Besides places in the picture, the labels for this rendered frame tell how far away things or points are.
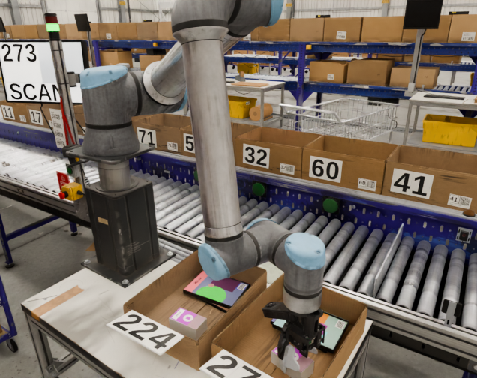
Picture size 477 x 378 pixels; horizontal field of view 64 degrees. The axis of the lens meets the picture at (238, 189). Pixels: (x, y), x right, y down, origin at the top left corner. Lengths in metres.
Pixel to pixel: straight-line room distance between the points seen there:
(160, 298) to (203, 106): 0.74
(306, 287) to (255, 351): 0.34
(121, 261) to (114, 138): 0.45
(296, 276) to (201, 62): 0.50
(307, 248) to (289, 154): 1.14
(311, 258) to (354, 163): 1.05
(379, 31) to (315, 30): 0.99
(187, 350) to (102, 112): 0.76
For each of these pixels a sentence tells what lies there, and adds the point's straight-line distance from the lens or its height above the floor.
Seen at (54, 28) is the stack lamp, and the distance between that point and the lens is 1.98.
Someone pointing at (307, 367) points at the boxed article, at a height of 0.80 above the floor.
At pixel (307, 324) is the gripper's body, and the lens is 0.97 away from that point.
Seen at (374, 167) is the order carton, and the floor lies 1.01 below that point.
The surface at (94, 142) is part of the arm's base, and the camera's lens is 1.34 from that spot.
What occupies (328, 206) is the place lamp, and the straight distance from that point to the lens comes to 1.87.
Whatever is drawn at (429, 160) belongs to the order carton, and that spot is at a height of 1.00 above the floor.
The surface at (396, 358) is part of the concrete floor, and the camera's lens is 2.34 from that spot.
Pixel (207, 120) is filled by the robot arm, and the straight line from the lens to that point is 0.80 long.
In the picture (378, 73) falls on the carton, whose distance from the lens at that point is 6.14.
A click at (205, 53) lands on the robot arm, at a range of 0.81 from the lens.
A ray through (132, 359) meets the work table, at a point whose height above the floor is 0.75.
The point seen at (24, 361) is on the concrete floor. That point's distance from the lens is 2.47.
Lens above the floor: 1.60
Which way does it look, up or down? 23 degrees down
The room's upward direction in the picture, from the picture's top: 1 degrees counter-clockwise
